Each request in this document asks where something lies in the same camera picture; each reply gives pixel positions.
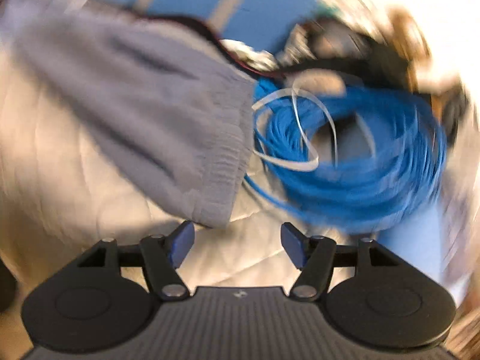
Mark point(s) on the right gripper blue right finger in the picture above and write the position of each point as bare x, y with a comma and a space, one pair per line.
314, 257

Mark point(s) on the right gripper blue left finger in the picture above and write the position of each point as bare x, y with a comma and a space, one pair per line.
162, 256

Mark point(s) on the grey-blue fleece jacket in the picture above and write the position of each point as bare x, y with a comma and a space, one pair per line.
171, 115

